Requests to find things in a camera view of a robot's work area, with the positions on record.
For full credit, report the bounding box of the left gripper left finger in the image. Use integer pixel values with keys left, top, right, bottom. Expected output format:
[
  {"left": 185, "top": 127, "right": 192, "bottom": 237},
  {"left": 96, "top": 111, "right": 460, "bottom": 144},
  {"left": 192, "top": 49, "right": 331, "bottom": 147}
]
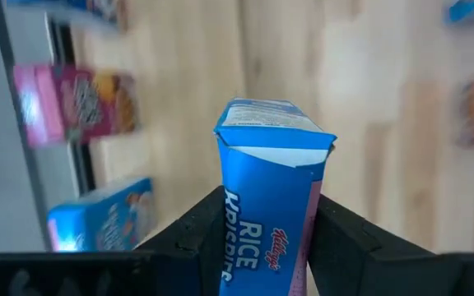
[{"left": 0, "top": 186, "right": 225, "bottom": 296}]

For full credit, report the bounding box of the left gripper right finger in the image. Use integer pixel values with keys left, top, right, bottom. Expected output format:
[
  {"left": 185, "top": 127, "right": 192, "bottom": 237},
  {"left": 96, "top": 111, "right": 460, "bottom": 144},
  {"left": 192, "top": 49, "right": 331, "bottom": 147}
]
[{"left": 309, "top": 195, "right": 474, "bottom": 296}]

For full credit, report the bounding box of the Rice Krispies cereal box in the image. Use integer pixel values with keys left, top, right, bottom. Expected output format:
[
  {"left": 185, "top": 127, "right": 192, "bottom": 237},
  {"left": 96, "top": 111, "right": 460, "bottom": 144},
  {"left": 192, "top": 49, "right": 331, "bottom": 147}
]
[
  {"left": 442, "top": 0, "right": 474, "bottom": 25},
  {"left": 213, "top": 97, "right": 337, "bottom": 296},
  {"left": 46, "top": 176, "right": 156, "bottom": 252}
]

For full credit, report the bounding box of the black aluminium table frame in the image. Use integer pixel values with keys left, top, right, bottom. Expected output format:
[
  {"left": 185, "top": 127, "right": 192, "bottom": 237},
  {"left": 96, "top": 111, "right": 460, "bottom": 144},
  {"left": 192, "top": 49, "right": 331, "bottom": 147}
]
[{"left": 0, "top": 0, "right": 98, "bottom": 252}]

